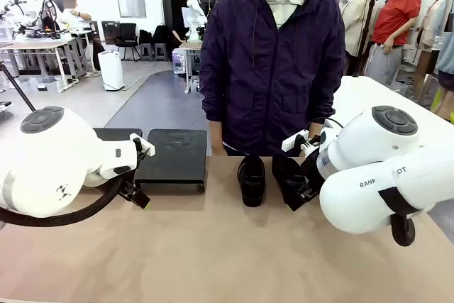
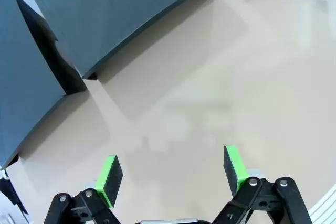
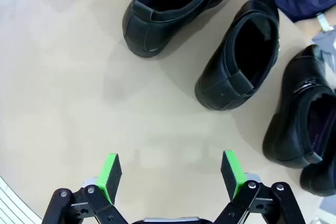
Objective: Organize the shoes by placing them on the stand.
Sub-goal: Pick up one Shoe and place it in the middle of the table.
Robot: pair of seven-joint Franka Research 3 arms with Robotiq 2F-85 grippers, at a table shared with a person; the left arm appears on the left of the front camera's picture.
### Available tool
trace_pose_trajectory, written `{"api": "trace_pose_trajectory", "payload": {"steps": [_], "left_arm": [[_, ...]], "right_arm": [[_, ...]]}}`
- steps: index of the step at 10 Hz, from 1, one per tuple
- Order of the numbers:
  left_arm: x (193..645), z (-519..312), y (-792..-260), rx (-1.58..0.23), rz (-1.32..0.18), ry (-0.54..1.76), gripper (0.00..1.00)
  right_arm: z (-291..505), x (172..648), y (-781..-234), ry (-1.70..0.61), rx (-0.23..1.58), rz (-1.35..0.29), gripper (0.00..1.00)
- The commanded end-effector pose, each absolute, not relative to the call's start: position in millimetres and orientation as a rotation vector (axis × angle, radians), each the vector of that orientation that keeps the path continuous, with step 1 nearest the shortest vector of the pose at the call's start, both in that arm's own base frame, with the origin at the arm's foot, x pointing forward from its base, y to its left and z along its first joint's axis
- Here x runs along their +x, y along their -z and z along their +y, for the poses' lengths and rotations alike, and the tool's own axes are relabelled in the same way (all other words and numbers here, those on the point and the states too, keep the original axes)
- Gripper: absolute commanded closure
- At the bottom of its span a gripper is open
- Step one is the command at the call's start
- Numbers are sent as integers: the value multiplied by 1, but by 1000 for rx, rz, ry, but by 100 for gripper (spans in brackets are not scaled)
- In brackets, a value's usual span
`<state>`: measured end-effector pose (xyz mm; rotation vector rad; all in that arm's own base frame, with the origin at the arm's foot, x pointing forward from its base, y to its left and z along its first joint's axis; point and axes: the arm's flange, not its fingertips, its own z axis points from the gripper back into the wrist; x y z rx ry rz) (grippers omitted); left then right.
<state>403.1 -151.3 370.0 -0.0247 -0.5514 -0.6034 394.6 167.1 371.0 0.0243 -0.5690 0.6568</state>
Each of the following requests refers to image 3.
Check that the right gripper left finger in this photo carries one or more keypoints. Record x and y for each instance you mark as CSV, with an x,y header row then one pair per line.
x,y
105,182

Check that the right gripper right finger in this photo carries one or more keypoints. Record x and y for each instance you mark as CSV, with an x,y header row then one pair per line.
x,y
236,179

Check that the black buckle dress shoe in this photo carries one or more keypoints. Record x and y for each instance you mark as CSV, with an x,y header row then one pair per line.
x,y
317,179
286,129

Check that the black slip-on leather shoe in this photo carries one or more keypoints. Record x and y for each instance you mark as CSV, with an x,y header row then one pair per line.
x,y
147,32
218,95

